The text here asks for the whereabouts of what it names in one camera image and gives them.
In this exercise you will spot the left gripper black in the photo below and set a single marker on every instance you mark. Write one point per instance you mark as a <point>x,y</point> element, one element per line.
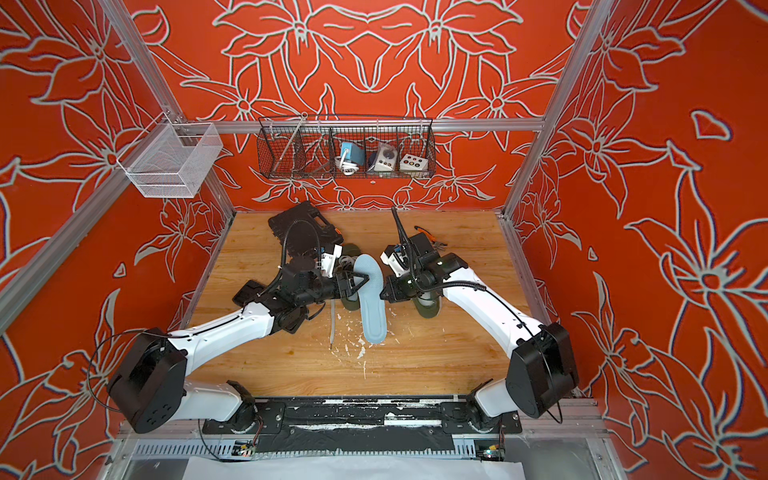
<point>346,290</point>

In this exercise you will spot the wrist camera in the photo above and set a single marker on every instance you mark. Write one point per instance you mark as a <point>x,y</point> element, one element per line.
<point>329,258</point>
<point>393,260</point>

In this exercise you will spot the green canvas shoe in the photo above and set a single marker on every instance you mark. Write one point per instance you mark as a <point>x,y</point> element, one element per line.
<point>428,304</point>
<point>333,314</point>

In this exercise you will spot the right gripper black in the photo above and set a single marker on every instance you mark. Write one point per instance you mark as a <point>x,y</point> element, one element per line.
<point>395,296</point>

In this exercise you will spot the blue box in basket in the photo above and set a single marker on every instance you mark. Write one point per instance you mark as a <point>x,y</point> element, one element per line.
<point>352,154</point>

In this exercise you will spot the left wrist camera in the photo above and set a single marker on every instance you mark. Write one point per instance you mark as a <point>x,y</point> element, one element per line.
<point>329,258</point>

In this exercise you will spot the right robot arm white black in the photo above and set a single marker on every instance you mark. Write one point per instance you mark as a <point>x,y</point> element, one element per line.
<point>542,369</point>

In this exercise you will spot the orange handled pliers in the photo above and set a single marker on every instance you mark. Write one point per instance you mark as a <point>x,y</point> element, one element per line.
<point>435,242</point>

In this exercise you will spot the clear plastic wall bin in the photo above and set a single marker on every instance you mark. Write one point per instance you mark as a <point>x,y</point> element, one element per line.
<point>171,164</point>

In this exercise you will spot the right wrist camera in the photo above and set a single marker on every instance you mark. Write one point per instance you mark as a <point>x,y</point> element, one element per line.
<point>393,260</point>

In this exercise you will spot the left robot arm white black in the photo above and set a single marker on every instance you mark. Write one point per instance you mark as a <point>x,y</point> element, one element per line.
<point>151,387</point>

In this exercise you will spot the black tool case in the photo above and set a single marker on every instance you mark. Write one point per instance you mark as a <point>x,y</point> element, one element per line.
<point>304,231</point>

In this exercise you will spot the black wire wall basket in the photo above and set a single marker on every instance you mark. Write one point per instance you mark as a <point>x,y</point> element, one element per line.
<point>327,147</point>

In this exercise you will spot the white dotted box in basket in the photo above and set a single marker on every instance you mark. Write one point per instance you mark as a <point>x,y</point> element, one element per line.
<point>413,165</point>

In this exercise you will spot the light blue insole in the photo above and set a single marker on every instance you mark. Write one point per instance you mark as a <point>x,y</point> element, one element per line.
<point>372,307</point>

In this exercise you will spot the white device in basket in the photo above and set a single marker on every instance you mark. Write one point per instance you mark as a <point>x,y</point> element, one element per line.
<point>385,159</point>

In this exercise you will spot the black flat pad on table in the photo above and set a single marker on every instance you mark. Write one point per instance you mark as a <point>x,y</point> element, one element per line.
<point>251,292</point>

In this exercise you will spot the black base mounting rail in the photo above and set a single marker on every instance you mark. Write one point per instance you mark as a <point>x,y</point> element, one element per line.
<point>365,425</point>

